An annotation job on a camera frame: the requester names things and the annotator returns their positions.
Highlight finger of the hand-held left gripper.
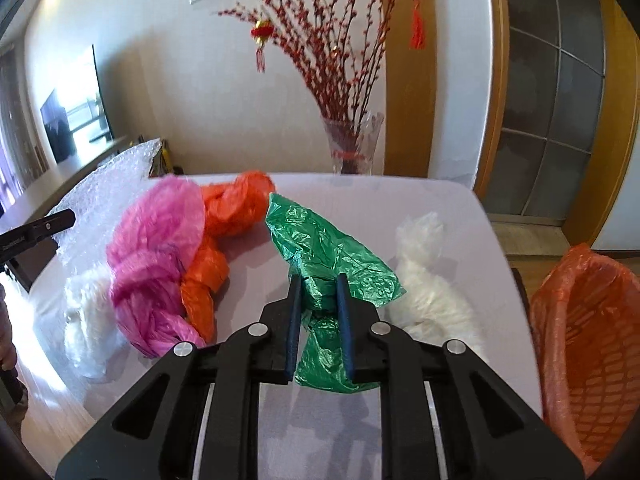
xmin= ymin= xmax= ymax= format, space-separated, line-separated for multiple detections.
xmin=27 ymin=209 xmax=77 ymax=238

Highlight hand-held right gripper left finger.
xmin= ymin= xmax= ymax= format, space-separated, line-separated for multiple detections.
xmin=55 ymin=274 xmax=303 ymax=480

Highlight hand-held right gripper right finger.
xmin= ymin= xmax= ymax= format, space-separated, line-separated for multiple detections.
xmin=335 ymin=274 xmax=586 ymax=480

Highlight green plastic bag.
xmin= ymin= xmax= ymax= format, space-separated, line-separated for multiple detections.
xmin=264 ymin=192 xmax=405 ymax=393

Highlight orange plastic bag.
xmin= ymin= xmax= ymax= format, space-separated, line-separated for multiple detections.
xmin=180 ymin=171 xmax=277 ymax=346

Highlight orange bin liner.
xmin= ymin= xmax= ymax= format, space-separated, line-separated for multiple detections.
xmin=529 ymin=242 xmax=640 ymax=480

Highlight white plastic trash basket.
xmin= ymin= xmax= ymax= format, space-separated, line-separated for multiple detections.
xmin=537 ymin=250 xmax=640 ymax=466

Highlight person's left hand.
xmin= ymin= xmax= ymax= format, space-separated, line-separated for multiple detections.
xmin=0 ymin=282 xmax=18 ymax=371

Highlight clear bubble wrap sheet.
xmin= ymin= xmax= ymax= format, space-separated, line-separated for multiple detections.
xmin=50 ymin=137 xmax=166 ymax=281

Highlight pink plastic bag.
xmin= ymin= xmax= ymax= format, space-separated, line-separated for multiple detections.
xmin=106 ymin=176 xmax=208 ymax=358

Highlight small white plastic bag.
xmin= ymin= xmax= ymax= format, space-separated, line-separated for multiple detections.
xmin=62 ymin=265 xmax=126 ymax=381

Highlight flat screen television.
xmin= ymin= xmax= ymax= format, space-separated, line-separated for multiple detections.
xmin=40 ymin=44 xmax=113 ymax=163

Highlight lavender tablecloth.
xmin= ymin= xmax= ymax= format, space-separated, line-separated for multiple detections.
xmin=10 ymin=172 xmax=546 ymax=480

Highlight glass vase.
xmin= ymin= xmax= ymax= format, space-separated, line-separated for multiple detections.
xmin=320 ymin=111 xmax=385 ymax=176

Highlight red berry branches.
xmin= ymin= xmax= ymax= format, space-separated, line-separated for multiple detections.
xmin=217 ymin=0 xmax=403 ymax=126

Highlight red lantern ornament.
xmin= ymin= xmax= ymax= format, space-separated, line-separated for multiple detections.
xmin=250 ymin=19 xmax=275 ymax=73

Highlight wooden wall trim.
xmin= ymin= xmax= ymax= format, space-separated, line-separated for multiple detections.
xmin=377 ymin=0 xmax=436 ymax=178

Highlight glass door with wooden frame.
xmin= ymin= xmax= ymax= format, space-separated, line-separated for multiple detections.
xmin=475 ymin=0 xmax=640 ymax=251

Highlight red tasselled wall ornament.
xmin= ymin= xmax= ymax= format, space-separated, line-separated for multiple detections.
xmin=389 ymin=0 xmax=434 ymax=51

